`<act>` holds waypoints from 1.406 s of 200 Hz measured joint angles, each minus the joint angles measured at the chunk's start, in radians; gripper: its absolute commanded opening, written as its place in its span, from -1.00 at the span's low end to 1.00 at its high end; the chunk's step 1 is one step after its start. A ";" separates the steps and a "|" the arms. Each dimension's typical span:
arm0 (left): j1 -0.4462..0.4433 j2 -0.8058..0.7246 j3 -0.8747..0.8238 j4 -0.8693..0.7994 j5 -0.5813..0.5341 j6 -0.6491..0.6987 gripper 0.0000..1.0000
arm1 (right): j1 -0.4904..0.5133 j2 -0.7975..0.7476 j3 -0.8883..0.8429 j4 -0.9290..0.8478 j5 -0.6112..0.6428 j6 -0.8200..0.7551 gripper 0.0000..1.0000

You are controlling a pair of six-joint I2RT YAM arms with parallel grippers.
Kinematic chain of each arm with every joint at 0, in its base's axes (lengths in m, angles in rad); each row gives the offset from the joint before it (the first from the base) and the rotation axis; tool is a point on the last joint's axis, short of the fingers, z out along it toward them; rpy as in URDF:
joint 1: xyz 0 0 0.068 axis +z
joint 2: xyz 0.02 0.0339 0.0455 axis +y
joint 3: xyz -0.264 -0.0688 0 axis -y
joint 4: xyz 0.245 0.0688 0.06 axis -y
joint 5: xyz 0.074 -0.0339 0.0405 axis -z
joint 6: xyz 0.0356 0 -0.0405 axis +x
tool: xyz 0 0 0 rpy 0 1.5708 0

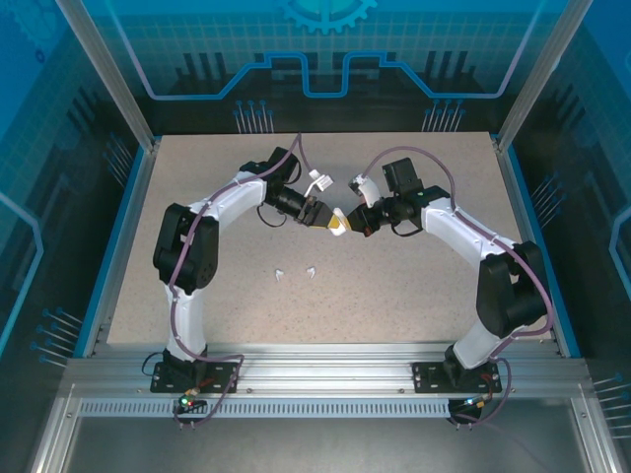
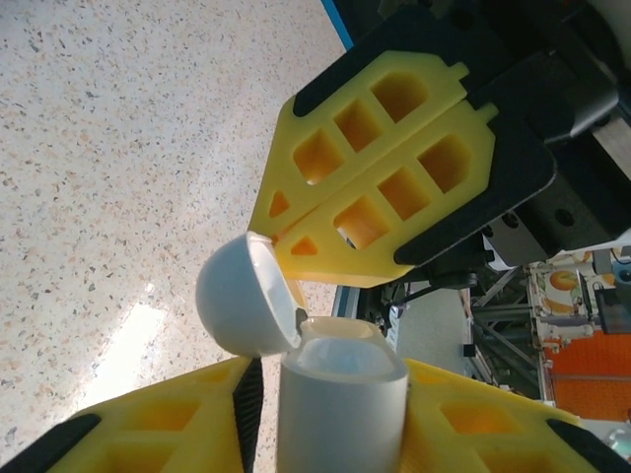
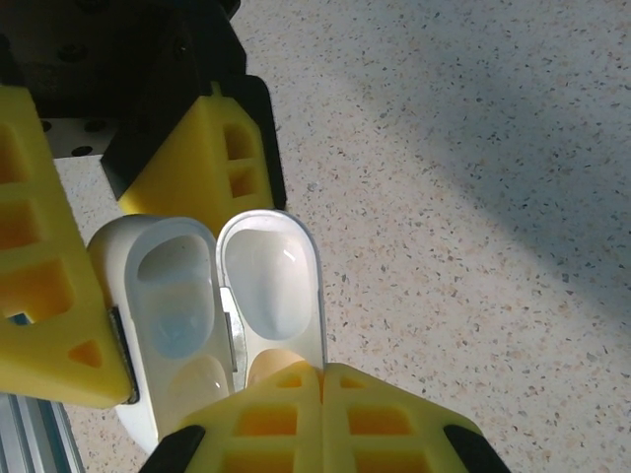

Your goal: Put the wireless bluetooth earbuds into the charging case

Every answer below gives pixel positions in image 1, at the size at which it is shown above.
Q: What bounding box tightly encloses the white earbuds charging case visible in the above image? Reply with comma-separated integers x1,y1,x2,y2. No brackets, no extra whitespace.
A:
329,206,352,238

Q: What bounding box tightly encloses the grey metal tray panel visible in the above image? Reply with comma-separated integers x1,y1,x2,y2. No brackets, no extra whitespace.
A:
29,383,607,473

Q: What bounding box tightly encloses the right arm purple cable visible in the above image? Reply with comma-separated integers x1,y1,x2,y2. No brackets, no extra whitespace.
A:
364,146,552,431

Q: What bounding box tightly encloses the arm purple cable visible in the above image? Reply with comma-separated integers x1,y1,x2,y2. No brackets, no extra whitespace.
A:
167,132,321,431
364,146,552,431

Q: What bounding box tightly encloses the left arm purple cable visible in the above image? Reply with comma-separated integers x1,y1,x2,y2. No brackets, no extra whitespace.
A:
167,132,321,431

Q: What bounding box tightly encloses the aluminium side rail blue edge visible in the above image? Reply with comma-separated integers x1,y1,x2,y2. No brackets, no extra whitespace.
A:
492,137,582,359
73,137,162,359

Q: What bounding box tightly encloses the aluminium mounting rail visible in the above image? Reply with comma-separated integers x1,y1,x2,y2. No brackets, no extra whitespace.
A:
63,343,591,395

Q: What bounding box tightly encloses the aluminium frame post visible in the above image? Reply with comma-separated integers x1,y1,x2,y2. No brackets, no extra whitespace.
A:
495,0,584,152
52,0,162,152

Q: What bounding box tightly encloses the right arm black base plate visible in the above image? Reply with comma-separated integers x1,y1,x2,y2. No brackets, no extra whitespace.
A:
411,362,503,395

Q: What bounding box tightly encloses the slotted grey cable duct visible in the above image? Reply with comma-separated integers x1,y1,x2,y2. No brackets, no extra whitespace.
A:
77,398,454,420

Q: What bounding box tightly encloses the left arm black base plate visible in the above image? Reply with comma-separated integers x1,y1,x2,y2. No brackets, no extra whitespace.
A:
150,361,242,395

